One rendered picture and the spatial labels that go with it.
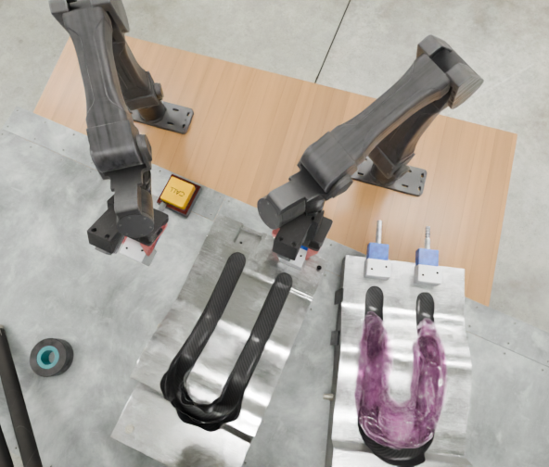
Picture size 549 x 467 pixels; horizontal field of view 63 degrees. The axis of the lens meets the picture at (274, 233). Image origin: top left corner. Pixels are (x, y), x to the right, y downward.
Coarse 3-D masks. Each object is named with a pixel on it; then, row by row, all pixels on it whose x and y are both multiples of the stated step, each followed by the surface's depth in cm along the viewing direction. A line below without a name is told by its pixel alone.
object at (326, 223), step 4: (304, 212) 80; (316, 212) 79; (324, 220) 85; (328, 220) 85; (324, 224) 84; (328, 224) 85; (320, 228) 84; (324, 228) 84; (328, 228) 84; (320, 232) 83; (324, 232) 83; (316, 236) 82; (320, 236) 82; (324, 236) 82; (316, 240) 82; (320, 240) 82; (324, 240) 82; (320, 244) 82
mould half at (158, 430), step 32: (224, 224) 97; (224, 256) 95; (256, 256) 95; (192, 288) 94; (256, 288) 94; (192, 320) 91; (224, 320) 92; (288, 320) 92; (160, 352) 86; (224, 352) 88; (288, 352) 90; (192, 384) 84; (256, 384) 85; (128, 416) 90; (160, 416) 90; (256, 416) 83; (160, 448) 88; (192, 448) 88; (224, 448) 88
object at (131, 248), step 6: (162, 204) 93; (162, 210) 93; (126, 240) 89; (132, 240) 89; (126, 246) 88; (132, 246) 88; (138, 246) 88; (120, 252) 88; (126, 252) 88; (132, 252) 88; (138, 252) 88; (144, 252) 88; (156, 252) 93; (132, 258) 88; (138, 258) 88; (144, 258) 88; (150, 258) 92; (144, 264) 92
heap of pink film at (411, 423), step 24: (384, 336) 90; (432, 336) 90; (360, 360) 88; (384, 360) 87; (432, 360) 87; (360, 384) 87; (384, 384) 87; (432, 384) 86; (360, 408) 87; (384, 408) 87; (408, 408) 86; (432, 408) 87; (384, 432) 85; (408, 432) 85; (432, 432) 87
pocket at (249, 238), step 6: (240, 228) 98; (246, 228) 98; (240, 234) 99; (246, 234) 99; (252, 234) 99; (258, 234) 98; (234, 240) 97; (240, 240) 99; (246, 240) 99; (252, 240) 99; (258, 240) 99; (246, 246) 98; (252, 246) 98
